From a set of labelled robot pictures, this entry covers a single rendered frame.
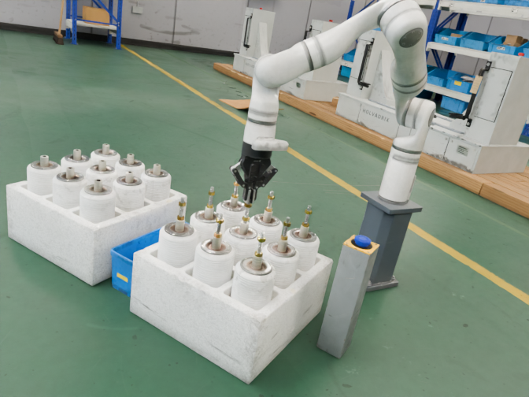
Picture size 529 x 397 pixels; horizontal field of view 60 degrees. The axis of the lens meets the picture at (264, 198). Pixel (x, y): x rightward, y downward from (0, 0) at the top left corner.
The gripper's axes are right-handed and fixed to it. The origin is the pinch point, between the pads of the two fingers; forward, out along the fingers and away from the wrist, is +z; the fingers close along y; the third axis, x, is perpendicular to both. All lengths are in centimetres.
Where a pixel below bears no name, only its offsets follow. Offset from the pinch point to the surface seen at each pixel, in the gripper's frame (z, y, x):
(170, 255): 15.7, 19.2, -0.1
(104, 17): -4, -56, -586
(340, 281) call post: 14.6, -17.5, 21.4
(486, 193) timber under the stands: 33, -191, -65
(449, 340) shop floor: 36, -58, 28
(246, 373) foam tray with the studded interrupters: 33.2, 7.3, 25.7
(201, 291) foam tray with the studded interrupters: 18.2, 15.2, 12.7
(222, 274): 15.6, 9.7, 10.9
